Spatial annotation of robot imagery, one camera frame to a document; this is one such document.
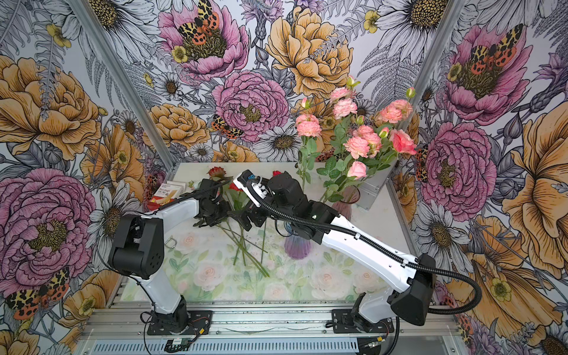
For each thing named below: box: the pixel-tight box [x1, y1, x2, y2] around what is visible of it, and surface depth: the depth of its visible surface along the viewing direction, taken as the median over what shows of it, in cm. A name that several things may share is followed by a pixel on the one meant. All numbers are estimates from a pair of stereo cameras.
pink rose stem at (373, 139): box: [352, 124, 390, 153], surface depth 69 cm
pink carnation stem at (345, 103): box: [329, 75, 361, 134], surface depth 75 cm
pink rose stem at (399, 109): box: [380, 86, 416, 124], surface depth 73 cm
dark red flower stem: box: [206, 166, 227, 179], surface depth 111 cm
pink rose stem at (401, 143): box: [377, 128, 418, 171], surface depth 67 cm
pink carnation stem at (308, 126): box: [295, 97, 322, 192], surface depth 70 cm
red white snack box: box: [147, 180, 187, 213], surface depth 107 cm
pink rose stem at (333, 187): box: [316, 156, 368, 205], surface depth 68 cm
